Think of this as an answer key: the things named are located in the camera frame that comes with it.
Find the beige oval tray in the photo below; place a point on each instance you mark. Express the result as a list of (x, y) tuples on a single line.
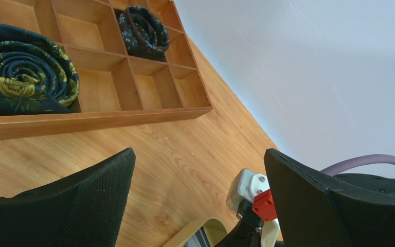
[(203, 232)]

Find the brown wooden divided tray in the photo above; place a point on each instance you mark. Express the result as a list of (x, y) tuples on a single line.
[(116, 89)]

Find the black round part lower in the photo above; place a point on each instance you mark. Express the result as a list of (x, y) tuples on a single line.
[(36, 75)]

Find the black round part upper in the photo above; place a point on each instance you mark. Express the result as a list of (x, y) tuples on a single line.
[(144, 35)]

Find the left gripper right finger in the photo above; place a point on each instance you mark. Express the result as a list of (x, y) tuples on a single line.
[(291, 180)]

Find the black round part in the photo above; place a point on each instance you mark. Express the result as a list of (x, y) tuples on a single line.
[(144, 35), (36, 75)]

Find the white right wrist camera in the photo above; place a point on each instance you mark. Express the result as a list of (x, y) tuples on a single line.
[(254, 188)]

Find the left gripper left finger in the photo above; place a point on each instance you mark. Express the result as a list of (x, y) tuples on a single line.
[(82, 209)]

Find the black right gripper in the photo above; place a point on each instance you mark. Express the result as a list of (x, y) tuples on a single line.
[(248, 231)]

